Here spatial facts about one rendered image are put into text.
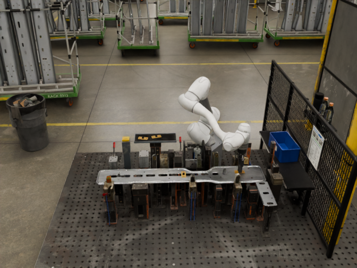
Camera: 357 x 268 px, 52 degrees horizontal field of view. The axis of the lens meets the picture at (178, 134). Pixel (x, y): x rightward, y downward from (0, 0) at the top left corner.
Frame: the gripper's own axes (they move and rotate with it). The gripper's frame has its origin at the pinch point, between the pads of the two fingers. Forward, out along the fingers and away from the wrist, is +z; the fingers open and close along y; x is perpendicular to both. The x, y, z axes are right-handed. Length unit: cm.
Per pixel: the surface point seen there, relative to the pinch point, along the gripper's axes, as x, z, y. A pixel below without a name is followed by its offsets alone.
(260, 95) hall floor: 122, 106, -376
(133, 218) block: -89, 34, 19
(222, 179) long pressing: -15.4, 4.9, 8.6
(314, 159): 55, -16, 14
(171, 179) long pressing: -57, 5, 6
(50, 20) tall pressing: -344, 45, -729
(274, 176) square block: 24.9, -0.8, 13.2
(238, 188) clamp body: -5.8, 1.1, 24.7
